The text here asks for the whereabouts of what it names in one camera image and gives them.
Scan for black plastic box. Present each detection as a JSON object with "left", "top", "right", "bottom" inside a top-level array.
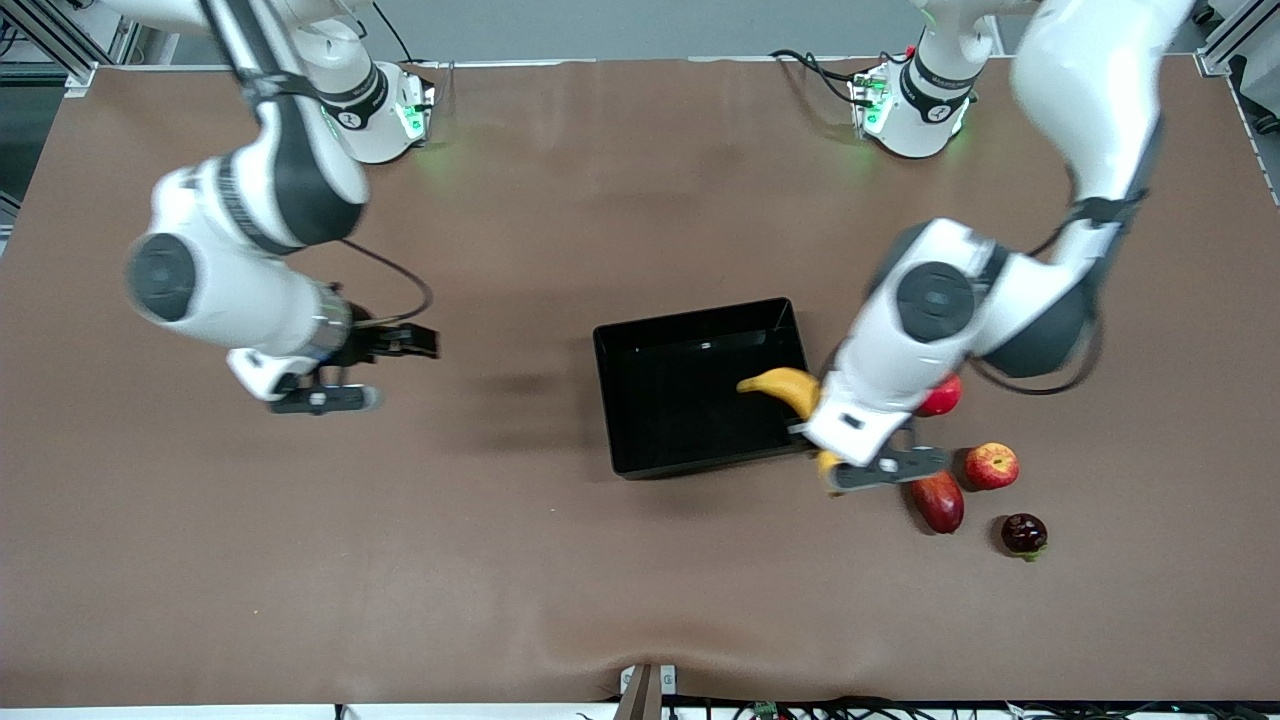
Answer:
[{"left": 592, "top": 297, "right": 819, "bottom": 481}]

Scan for yellow banana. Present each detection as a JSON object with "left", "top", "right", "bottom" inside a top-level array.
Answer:
[{"left": 737, "top": 367, "right": 846, "bottom": 498}]

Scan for red yellow apple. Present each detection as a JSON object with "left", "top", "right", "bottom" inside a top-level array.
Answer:
[{"left": 965, "top": 442, "right": 1021, "bottom": 491}]

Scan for brown table cover sheet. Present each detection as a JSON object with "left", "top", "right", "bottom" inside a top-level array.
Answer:
[{"left": 0, "top": 55, "right": 1280, "bottom": 707}]

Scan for metal table clamp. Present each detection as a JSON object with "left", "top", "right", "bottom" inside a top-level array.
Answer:
[{"left": 616, "top": 663, "right": 679, "bottom": 720}]

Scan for round red fruit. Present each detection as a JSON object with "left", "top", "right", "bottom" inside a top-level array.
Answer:
[{"left": 915, "top": 375, "right": 964, "bottom": 418}]

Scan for red yellow mango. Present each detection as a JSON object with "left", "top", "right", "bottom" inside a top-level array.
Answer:
[{"left": 910, "top": 472, "right": 966, "bottom": 535}]

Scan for dark purple mangosteen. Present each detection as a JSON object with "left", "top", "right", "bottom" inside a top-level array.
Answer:
[{"left": 1001, "top": 513, "right": 1049, "bottom": 562}]

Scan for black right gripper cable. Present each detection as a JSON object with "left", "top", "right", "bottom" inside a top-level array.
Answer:
[{"left": 338, "top": 238, "right": 435, "bottom": 327}]

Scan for black right arm base cable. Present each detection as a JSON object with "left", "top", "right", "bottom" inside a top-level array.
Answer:
[{"left": 375, "top": 0, "right": 419, "bottom": 69}]

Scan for aluminium frame profile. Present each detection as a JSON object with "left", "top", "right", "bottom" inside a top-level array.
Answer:
[
  {"left": 1195, "top": 0, "right": 1280, "bottom": 76},
  {"left": 0, "top": 0, "right": 136, "bottom": 96}
]

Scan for black left arm base cables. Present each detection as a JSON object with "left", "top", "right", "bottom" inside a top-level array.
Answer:
[{"left": 768, "top": 48, "right": 886, "bottom": 109}]

